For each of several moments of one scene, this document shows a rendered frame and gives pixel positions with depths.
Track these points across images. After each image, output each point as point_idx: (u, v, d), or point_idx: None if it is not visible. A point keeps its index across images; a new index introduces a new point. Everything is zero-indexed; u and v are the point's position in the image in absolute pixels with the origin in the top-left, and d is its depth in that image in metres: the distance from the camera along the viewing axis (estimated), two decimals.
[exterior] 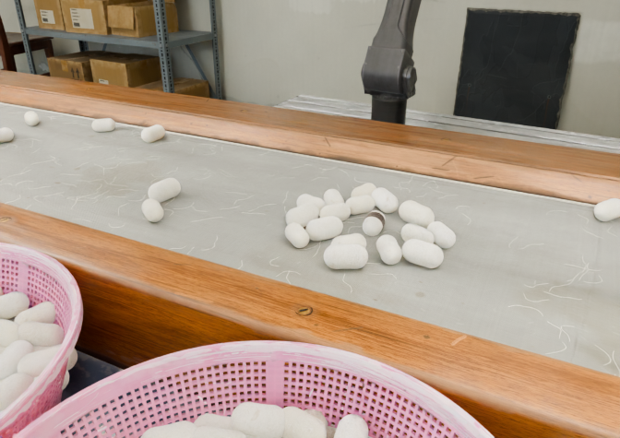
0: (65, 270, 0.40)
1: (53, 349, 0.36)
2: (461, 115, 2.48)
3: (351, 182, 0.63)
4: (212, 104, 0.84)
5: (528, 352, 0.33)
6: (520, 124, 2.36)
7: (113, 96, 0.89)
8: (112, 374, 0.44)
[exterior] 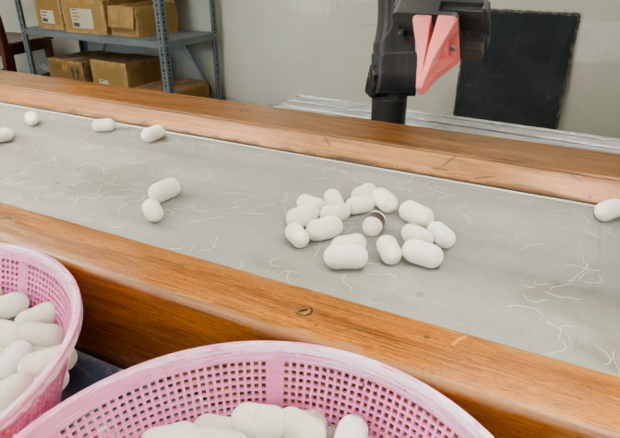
0: (65, 270, 0.40)
1: (53, 349, 0.36)
2: (461, 115, 2.48)
3: (351, 182, 0.63)
4: (212, 104, 0.84)
5: (528, 352, 0.33)
6: (520, 124, 2.36)
7: (113, 96, 0.89)
8: (112, 374, 0.44)
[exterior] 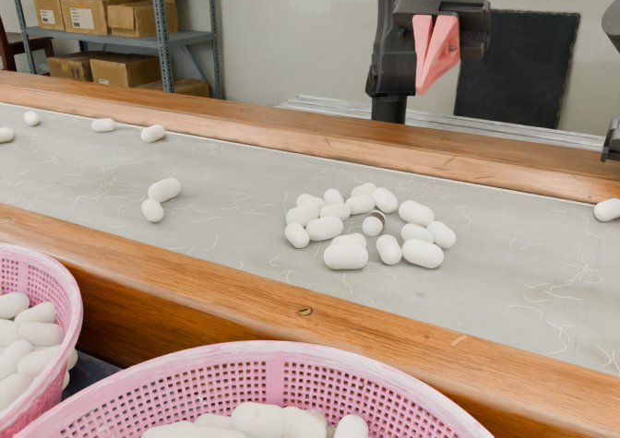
0: (65, 270, 0.40)
1: (53, 349, 0.36)
2: (461, 115, 2.48)
3: (351, 182, 0.63)
4: (212, 104, 0.84)
5: (528, 352, 0.33)
6: (520, 124, 2.36)
7: (113, 96, 0.89)
8: (112, 374, 0.44)
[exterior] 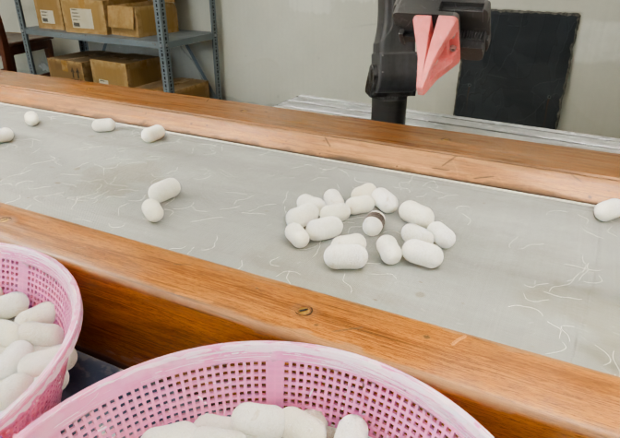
0: (65, 270, 0.40)
1: (53, 349, 0.36)
2: (461, 115, 2.48)
3: (351, 182, 0.63)
4: (212, 104, 0.84)
5: (528, 352, 0.33)
6: (520, 124, 2.36)
7: (113, 96, 0.89)
8: (112, 374, 0.44)
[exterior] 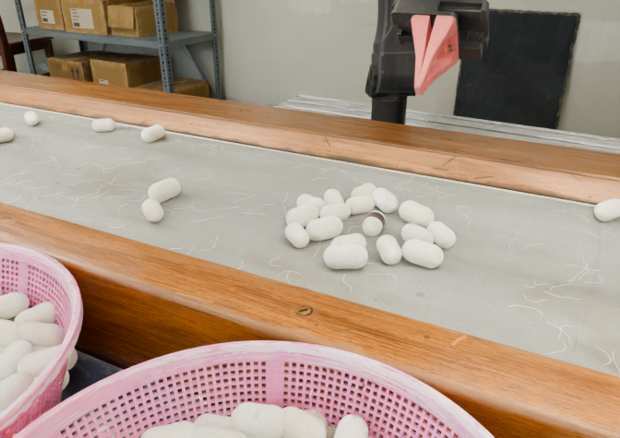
0: (65, 270, 0.40)
1: (53, 349, 0.36)
2: (461, 115, 2.48)
3: (351, 182, 0.63)
4: (212, 104, 0.84)
5: (528, 352, 0.33)
6: (520, 124, 2.36)
7: (113, 96, 0.89)
8: (112, 374, 0.44)
